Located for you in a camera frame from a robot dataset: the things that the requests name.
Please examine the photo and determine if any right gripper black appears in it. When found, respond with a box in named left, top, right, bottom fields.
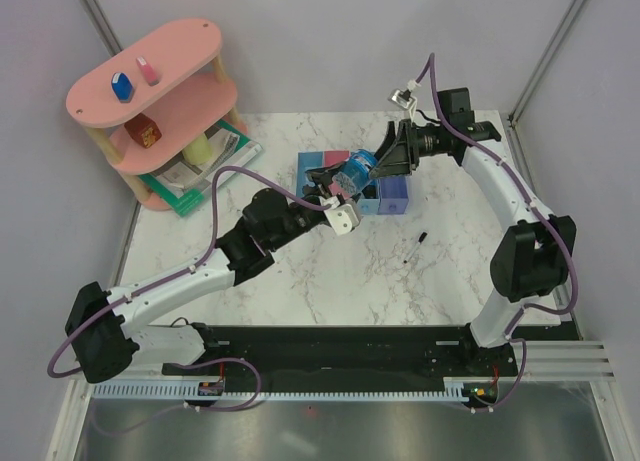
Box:
left=363, top=119, right=448, bottom=180

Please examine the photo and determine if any blue tape roll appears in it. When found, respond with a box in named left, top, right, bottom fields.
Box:
left=332, top=149, right=378, bottom=198

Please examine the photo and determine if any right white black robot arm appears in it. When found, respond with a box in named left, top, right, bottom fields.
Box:
left=371, top=88, right=577, bottom=375

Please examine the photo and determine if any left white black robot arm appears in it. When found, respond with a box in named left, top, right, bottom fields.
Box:
left=47, top=163, right=360, bottom=384

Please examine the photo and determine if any pink bin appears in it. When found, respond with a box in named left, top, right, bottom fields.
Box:
left=323, top=150, right=350, bottom=199

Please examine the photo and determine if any light blue left bin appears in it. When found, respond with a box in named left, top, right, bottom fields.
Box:
left=296, top=151, right=324, bottom=198

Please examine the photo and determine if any light blue bin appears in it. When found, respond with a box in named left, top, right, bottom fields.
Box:
left=296, top=151, right=324, bottom=198
left=351, top=180, right=380, bottom=215

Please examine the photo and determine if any purple blue bin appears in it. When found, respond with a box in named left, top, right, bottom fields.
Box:
left=378, top=176, right=409, bottom=215

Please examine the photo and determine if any light blue middle bin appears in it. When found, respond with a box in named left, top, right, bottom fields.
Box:
left=351, top=180, right=380, bottom=215

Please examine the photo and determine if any black marker pen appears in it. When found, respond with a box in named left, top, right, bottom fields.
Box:
left=403, top=231, right=428, bottom=264

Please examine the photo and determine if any pale yellow cylinder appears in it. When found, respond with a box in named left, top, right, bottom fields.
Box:
left=182, top=134, right=213, bottom=165

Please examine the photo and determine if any green spiral notebook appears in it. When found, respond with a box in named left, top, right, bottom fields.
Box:
left=139, top=120, right=263, bottom=217

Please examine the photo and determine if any pink three-tier wooden shelf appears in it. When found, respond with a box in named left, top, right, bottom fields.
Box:
left=66, top=18, right=247, bottom=211

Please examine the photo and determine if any red brown patterned box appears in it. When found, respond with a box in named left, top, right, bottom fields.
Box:
left=124, top=113, right=162, bottom=149

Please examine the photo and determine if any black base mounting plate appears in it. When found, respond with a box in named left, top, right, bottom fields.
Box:
left=190, top=325, right=517, bottom=394

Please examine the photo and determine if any pink white eraser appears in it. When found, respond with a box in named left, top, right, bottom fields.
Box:
left=136, top=56, right=159, bottom=86

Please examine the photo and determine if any blue white eraser block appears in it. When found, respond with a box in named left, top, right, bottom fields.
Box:
left=111, top=72, right=134, bottom=103

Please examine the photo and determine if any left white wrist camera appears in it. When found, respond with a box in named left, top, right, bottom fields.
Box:
left=324, top=203, right=361, bottom=236

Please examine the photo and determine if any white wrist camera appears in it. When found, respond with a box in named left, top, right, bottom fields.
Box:
left=388, top=80, right=421, bottom=121
left=324, top=203, right=361, bottom=236

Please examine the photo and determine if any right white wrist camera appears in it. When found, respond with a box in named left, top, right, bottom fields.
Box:
left=388, top=80, right=421, bottom=121

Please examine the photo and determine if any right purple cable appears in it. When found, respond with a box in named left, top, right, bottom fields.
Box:
left=417, top=52, right=582, bottom=415

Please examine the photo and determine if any purple cable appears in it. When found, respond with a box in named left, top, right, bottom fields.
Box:
left=46, top=165, right=346, bottom=436
left=417, top=52, right=582, bottom=415

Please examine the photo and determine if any right white cable duct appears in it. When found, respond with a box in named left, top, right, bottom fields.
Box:
left=443, top=377, right=469, bottom=403

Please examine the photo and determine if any white cable duct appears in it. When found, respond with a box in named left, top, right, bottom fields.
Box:
left=443, top=377, right=469, bottom=403
left=93, top=379, right=225, bottom=401

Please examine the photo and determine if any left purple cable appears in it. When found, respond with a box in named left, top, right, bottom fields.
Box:
left=46, top=165, right=346, bottom=436

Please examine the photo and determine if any left white cable duct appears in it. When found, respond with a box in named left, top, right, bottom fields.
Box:
left=93, top=379, right=225, bottom=401

